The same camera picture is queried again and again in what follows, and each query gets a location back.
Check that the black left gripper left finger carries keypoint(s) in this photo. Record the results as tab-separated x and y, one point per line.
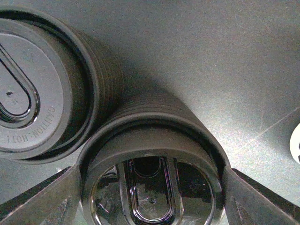
51	202

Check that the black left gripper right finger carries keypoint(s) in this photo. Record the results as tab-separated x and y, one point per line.
247	202

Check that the left stack of paper cups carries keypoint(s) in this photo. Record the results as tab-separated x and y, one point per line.
294	144

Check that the black cup lid stack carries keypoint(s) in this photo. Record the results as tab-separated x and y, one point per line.
57	86
155	109

